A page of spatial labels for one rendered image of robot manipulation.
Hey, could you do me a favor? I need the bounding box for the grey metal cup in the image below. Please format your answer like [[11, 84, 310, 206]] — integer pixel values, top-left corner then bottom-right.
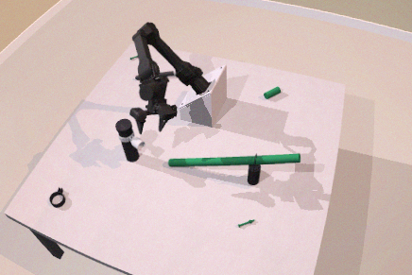
[[118, 129, 146, 150]]

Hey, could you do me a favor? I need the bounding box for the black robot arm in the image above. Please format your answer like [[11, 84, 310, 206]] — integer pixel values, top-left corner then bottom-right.
[[132, 22, 211, 120]]

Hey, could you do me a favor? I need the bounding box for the green cylinder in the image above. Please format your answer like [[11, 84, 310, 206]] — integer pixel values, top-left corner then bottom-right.
[[264, 87, 281, 99], [168, 154, 300, 167]]

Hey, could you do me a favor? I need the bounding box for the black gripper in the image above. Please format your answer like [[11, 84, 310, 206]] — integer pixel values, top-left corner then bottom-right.
[[129, 96, 177, 135]]

